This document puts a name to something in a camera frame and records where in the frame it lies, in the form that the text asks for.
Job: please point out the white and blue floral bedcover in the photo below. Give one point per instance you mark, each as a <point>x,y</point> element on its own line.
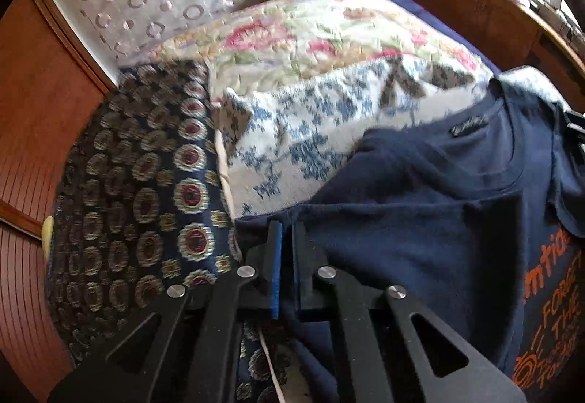
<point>297,142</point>

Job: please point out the floral quilt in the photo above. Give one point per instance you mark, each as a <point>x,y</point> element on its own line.
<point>297,37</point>

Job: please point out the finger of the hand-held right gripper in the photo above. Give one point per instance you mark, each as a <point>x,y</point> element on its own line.
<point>576,123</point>

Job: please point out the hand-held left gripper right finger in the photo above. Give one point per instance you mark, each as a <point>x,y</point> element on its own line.
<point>304,284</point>

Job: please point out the wooden cabinet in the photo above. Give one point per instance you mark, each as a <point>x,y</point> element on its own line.
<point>457,5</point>

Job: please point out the navy t-shirt with orange print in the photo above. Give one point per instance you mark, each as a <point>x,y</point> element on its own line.
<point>411,211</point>

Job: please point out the wooden slatted wardrobe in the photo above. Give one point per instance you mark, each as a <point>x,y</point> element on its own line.
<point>36,110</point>

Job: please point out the navy blue bedsheet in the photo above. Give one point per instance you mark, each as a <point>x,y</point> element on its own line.
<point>470,42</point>

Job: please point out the dark circle-patterned pillow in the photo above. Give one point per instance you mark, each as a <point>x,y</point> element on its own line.
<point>137,202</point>

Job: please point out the yellow plush toy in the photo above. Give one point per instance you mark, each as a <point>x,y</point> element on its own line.
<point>47,236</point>

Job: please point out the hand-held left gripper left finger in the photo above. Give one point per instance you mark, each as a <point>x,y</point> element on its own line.
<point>275,284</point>

